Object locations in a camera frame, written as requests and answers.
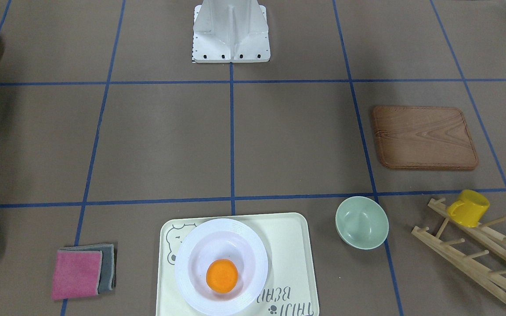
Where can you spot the white round plate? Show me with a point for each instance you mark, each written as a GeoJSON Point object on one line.
{"type": "Point", "coordinates": [209, 242]}

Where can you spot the wooden mug rack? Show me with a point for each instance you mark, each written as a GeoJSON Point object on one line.
{"type": "Point", "coordinates": [486, 267]}

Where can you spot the cream bear print tray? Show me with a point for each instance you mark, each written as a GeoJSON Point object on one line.
{"type": "Point", "coordinates": [290, 289]}

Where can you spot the brown wooden tray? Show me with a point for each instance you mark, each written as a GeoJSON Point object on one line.
{"type": "Point", "coordinates": [428, 138]}

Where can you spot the pink cloth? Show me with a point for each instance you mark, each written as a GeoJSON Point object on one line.
{"type": "Point", "coordinates": [76, 274]}

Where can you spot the yellow mug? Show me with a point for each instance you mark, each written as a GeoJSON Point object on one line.
{"type": "Point", "coordinates": [469, 207]}

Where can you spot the green bowl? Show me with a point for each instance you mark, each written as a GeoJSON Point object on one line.
{"type": "Point", "coordinates": [361, 223]}

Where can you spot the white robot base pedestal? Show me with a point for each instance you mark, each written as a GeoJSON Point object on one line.
{"type": "Point", "coordinates": [230, 31]}

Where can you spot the orange fruit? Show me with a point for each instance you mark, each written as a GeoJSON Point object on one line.
{"type": "Point", "coordinates": [222, 276]}

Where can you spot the grey cloth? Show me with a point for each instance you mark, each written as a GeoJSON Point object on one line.
{"type": "Point", "coordinates": [107, 266]}

